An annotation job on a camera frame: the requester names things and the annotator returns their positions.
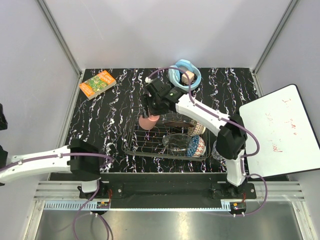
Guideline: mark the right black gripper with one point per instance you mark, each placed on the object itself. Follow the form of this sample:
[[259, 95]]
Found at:
[[146, 101]]

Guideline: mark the pink plastic cup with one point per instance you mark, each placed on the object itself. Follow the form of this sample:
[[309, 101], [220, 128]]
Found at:
[[148, 123]]

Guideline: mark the red floral plate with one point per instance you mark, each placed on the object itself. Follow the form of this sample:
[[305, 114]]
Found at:
[[179, 124]]

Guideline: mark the clear glass plate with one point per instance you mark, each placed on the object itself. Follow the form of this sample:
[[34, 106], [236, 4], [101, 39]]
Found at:
[[177, 142]]

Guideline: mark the grey wire dish rack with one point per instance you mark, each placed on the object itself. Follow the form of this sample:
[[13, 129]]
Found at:
[[148, 143]]

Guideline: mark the brown patterned bowl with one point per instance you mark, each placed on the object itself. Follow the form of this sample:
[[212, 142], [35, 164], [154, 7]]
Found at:
[[196, 129]]

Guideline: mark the blue triangle patterned bowl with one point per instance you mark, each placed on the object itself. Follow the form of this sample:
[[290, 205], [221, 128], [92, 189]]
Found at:
[[193, 146]]

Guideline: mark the orange patterned white bowl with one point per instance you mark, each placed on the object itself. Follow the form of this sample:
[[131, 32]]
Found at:
[[201, 148]]

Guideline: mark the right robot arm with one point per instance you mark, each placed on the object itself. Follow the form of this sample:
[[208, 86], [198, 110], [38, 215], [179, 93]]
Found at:
[[229, 130]]

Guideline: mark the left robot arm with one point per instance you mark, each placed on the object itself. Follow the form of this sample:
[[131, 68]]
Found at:
[[80, 158]]

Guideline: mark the beige wooden cube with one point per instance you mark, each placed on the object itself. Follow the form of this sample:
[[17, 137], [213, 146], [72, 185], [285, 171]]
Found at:
[[188, 77]]

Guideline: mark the orange paperback book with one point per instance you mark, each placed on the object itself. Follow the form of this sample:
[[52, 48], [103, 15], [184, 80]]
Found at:
[[97, 84]]

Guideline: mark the clear glass mug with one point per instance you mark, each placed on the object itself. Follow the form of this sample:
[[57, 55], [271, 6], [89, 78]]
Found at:
[[215, 154]]

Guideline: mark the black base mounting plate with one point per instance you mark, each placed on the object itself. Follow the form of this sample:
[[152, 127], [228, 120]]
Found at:
[[170, 190]]

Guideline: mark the white whiteboard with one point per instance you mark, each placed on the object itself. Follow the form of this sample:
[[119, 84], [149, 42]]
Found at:
[[280, 122]]

